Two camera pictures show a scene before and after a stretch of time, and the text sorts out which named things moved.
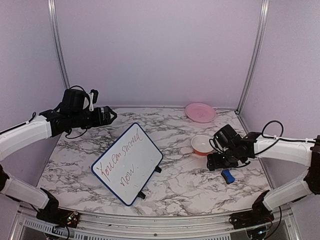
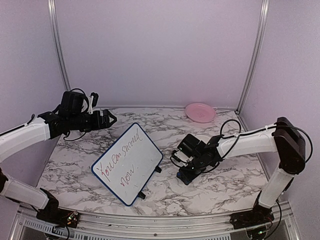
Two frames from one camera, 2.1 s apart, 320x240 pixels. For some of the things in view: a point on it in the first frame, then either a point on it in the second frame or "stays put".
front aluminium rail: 28,226 stays put
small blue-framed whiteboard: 126,166 stays put
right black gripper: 213,163 to 182,171
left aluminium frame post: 52,10 stays put
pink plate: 200,112 stays put
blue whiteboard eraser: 227,175 to 186,180
